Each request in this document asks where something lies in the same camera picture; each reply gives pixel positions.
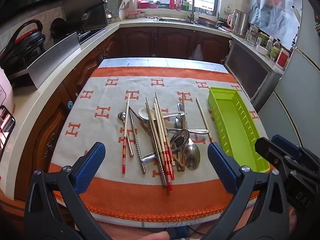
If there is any green plastic utensil tray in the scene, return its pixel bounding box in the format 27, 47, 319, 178
207, 87, 270, 173

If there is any white plastic bag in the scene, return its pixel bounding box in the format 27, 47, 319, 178
191, 43, 204, 61

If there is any steel kitchen faucet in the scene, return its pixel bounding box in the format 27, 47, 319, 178
184, 0, 196, 22

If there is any steel electric kettle pink handle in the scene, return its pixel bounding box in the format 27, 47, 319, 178
227, 9, 250, 38

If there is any black stove guard panel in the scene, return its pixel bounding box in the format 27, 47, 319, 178
62, 0, 108, 34

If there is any black pan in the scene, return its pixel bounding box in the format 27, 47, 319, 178
49, 17, 66, 40

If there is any red-labelled jar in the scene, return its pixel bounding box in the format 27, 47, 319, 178
275, 48, 291, 71

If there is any steel kitchen sink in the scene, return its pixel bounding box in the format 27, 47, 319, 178
153, 16, 218, 28

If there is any orange and white printed blanket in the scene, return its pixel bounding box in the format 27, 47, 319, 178
47, 66, 275, 222

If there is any green-labelled bottle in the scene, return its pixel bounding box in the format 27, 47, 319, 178
270, 40, 282, 60

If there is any grey refrigerator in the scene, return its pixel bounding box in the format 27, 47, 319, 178
257, 0, 320, 160

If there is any white rice cooker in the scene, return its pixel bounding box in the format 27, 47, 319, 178
0, 66, 14, 110

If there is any small long-handled steel spoon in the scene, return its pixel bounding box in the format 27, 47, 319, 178
117, 112, 135, 157

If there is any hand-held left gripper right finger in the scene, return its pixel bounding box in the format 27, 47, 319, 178
207, 142, 292, 240

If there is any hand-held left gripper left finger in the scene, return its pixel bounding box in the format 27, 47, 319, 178
24, 142, 112, 240

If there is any steel tablespoon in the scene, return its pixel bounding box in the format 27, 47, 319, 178
177, 102, 201, 171
174, 117, 185, 131

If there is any stainless steel panel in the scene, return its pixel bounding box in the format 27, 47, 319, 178
26, 32, 81, 88

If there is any steel fork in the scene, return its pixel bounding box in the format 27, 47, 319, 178
144, 120, 210, 134

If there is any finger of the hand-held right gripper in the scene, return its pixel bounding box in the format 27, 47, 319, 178
271, 134, 320, 172
254, 137, 320, 212

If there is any black gas stove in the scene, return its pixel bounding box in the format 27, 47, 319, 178
77, 27, 107, 44

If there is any steel soup spoon channel handle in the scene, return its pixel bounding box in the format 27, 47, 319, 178
139, 129, 191, 167

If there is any white ceramic soup spoon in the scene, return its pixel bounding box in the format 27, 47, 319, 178
138, 107, 185, 121

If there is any small steel kettle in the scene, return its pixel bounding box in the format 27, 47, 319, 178
104, 8, 116, 25

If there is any white kitchen countertop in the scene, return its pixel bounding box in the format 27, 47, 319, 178
0, 17, 285, 195

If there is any clear glass jar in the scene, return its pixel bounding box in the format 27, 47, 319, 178
246, 24, 258, 46

